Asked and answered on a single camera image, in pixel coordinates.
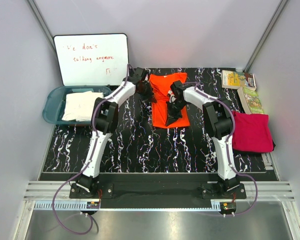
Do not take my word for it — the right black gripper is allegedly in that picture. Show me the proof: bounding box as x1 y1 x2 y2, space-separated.
166 100 188 127

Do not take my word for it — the orange t shirt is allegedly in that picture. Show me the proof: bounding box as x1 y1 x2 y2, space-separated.
149 72 190 129

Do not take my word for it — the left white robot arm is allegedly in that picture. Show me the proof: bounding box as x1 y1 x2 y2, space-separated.
75 64 156 198

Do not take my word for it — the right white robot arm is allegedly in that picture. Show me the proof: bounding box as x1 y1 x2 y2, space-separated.
165 80 240 199

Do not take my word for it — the yellow paperback book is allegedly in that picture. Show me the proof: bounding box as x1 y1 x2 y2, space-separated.
221 70 257 91

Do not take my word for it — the white t shirt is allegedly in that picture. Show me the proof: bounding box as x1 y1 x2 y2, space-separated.
61 91 104 122

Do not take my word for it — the white whiteboard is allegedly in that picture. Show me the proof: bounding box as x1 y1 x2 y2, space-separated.
53 33 129 87

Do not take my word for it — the green paperback book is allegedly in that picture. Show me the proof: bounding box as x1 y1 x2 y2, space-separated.
237 87 265 114

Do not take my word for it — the magenta folded t shirt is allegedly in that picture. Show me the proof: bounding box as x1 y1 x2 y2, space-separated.
232 111 273 153

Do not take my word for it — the teal plastic bin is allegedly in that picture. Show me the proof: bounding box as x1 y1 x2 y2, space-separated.
42 85 112 126

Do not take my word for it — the right connector box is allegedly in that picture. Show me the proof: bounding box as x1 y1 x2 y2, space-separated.
219 201 237 218

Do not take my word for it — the connector box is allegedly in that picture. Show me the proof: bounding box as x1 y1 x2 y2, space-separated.
219 201 237 218
86 201 101 209

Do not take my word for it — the left connector box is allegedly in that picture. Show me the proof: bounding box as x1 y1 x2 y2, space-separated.
86 201 101 209

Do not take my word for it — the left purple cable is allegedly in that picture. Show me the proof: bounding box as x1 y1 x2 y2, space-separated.
51 63 136 237

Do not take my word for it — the purple cable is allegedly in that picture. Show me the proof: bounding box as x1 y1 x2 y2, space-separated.
184 81 260 216
51 63 136 237

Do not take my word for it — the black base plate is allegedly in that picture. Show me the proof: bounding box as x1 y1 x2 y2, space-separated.
69 173 247 210

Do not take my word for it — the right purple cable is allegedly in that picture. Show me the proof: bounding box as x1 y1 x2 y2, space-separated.
184 81 260 216

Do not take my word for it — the white cable duct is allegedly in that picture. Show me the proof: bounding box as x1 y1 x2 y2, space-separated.
34 200 98 211

